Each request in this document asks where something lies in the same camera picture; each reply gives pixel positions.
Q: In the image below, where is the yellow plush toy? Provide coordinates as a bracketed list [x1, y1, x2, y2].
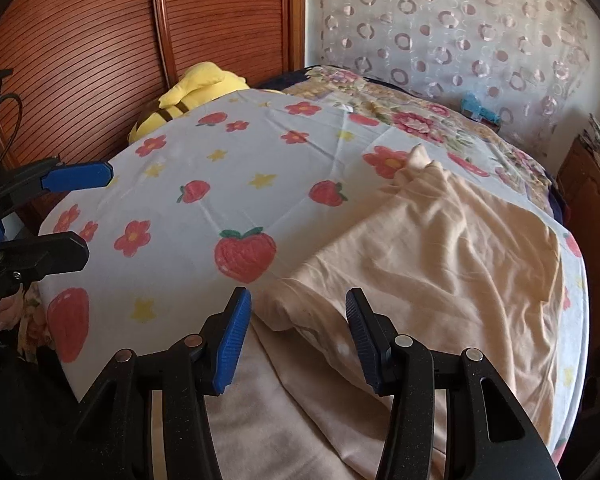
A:
[128, 61, 248, 143]

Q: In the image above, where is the blue toy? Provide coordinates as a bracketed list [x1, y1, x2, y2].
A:
[459, 92, 501, 126]

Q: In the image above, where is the wooden cabinet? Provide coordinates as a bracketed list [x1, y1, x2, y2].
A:
[555, 135, 600, 241]

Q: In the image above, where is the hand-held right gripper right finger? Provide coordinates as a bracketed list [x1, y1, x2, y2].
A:
[345, 287, 561, 480]

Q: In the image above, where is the beige printed t-shirt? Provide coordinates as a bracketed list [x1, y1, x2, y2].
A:
[207, 144, 568, 480]

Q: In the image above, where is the floral blanket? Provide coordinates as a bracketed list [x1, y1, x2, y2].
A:
[0, 65, 563, 361]

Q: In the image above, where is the wooden slatted wardrobe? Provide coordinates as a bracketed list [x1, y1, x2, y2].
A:
[0, 0, 306, 231]

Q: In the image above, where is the strawberry print bed sheet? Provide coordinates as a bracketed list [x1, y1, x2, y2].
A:
[37, 87, 588, 461]

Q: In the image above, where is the circle pattern sheer curtain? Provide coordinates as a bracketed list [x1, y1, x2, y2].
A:
[320, 0, 593, 161]

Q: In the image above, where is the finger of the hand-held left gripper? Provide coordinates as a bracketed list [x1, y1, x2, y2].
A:
[0, 219, 90, 282]
[0, 157, 115, 211]

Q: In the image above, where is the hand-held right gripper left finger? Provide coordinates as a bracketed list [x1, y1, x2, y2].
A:
[72, 287, 252, 480]

